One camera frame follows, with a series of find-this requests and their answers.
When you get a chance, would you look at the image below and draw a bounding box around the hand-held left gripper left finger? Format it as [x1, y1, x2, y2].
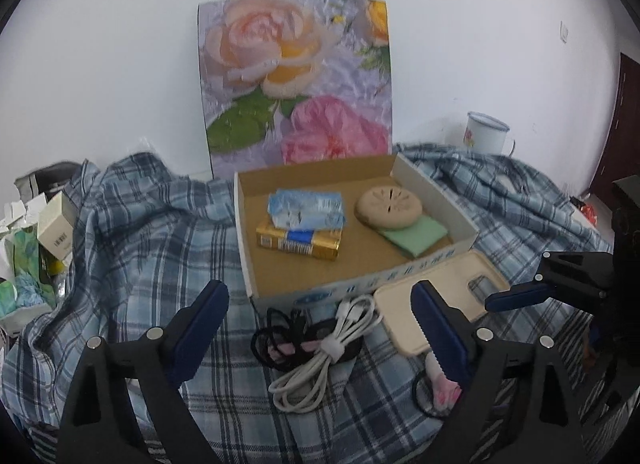
[59, 279, 231, 464]

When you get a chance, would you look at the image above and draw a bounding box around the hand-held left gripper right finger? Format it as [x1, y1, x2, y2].
[410, 279, 586, 464]

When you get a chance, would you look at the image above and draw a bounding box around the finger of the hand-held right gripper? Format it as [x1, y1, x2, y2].
[575, 315, 628, 426]
[485, 250, 616, 313]

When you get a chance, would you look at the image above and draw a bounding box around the beige phone case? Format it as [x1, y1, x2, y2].
[372, 250, 511, 356]

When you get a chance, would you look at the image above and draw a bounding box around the pink hair tie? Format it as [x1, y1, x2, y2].
[412, 351, 463, 417]

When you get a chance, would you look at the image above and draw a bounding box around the black cable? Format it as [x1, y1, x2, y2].
[250, 306, 368, 372]

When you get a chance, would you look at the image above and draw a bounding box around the white charging cable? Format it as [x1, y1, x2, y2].
[267, 294, 383, 414]

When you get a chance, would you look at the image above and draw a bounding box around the white cardboard box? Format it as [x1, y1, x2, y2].
[233, 153, 481, 312]

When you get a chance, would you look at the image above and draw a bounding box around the gold foil packet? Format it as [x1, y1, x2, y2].
[256, 221, 345, 261]

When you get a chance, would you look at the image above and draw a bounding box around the beige round slotted disc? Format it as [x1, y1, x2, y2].
[355, 185, 423, 231]

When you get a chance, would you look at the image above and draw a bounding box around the blue tissue pack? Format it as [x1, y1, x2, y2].
[267, 189, 347, 231]

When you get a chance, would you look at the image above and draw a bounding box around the red packet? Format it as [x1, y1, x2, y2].
[570, 196, 598, 225]

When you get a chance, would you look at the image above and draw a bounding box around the dark brown door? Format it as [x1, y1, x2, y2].
[587, 51, 640, 215]

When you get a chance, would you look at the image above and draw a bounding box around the blue plaid cloth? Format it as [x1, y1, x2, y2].
[0, 141, 616, 464]

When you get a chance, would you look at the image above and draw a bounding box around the white enamel mug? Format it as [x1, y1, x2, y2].
[465, 111, 516, 155]

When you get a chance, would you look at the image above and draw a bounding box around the small beige carton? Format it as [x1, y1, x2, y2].
[37, 192, 78, 262]

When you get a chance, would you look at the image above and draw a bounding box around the grey bag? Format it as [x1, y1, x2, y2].
[14, 160, 90, 201]

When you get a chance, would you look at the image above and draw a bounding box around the floral print board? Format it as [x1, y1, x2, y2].
[196, 0, 393, 179]

